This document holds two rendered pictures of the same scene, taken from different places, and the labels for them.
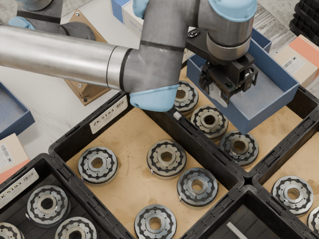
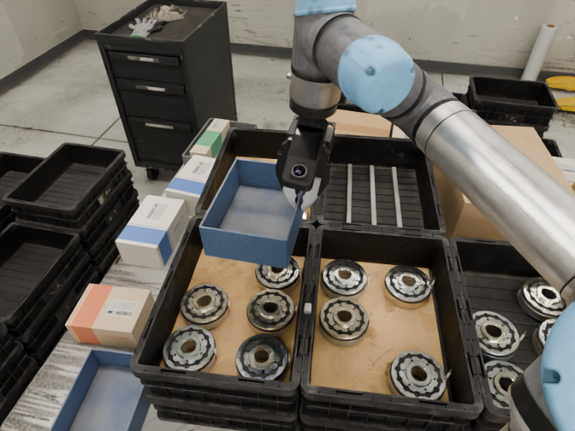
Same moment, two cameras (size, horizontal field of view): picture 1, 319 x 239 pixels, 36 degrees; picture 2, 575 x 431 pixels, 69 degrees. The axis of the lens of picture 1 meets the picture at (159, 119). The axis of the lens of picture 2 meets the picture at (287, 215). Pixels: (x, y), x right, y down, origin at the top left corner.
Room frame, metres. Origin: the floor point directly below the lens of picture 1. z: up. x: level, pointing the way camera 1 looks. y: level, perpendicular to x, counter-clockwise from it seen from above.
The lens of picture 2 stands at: (0.93, 0.27, 1.61)
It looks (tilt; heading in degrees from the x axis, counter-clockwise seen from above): 43 degrees down; 229
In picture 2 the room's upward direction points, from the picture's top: straight up
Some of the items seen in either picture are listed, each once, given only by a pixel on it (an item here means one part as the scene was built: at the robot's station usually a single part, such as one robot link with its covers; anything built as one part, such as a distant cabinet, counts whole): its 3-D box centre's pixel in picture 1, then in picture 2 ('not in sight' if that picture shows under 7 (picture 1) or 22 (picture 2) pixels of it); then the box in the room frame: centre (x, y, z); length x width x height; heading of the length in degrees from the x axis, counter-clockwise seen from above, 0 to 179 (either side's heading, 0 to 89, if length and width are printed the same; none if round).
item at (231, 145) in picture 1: (239, 146); (277, 268); (0.54, -0.21, 0.86); 0.05 x 0.05 x 0.01
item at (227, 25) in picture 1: (229, 8); (323, 32); (0.52, -0.12, 1.42); 0.09 x 0.08 x 0.11; 73
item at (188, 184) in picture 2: not in sight; (198, 185); (0.44, -0.72, 0.74); 0.20 x 0.12 x 0.09; 31
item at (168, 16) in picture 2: not in sight; (167, 11); (-0.16, -1.93, 0.88); 0.29 x 0.22 x 0.03; 36
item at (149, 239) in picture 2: not in sight; (155, 230); (0.65, -0.63, 0.74); 0.20 x 0.12 x 0.09; 37
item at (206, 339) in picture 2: not in sight; (188, 348); (0.80, -0.17, 0.86); 0.10 x 0.10 x 0.01
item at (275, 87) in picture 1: (240, 78); (259, 209); (0.59, -0.18, 1.10); 0.20 x 0.15 x 0.07; 36
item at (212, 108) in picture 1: (209, 121); (270, 309); (0.62, -0.13, 0.86); 0.10 x 0.10 x 0.01
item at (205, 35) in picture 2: not in sight; (180, 97); (-0.09, -1.82, 0.45); 0.60 x 0.45 x 0.90; 36
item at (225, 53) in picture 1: (229, 36); (313, 85); (0.53, -0.13, 1.34); 0.08 x 0.08 x 0.05
